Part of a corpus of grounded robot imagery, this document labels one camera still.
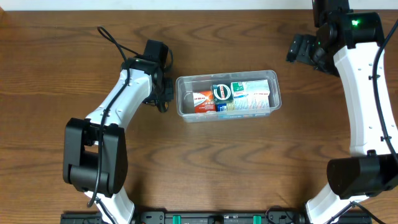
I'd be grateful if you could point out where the dark bottle white cap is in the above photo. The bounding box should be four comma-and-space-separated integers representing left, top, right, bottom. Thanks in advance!
157, 101, 169, 113

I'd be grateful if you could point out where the red medicine box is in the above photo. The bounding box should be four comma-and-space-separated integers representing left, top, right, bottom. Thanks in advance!
193, 90, 216, 113

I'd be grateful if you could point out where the white green medicine box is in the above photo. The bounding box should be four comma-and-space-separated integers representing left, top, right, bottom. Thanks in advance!
231, 80, 271, 98

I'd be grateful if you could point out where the dark green square box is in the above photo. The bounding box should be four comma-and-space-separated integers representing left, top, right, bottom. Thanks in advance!
211, 84, 233, 104

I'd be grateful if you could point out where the clear plastic container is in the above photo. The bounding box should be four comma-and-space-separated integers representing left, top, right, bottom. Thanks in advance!
176, 70, 282, 123

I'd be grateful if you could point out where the blue medicine box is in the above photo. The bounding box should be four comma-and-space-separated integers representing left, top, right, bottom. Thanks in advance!
216, 98, 270, 112

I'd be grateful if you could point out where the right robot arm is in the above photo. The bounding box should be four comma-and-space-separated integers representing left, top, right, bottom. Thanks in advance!
287, 0, 397, 223

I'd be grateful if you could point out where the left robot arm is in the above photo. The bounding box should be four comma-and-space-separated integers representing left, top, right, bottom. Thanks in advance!
63, 40, 174, 223

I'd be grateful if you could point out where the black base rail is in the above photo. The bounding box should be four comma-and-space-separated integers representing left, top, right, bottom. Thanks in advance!
60, 210, 372, 224

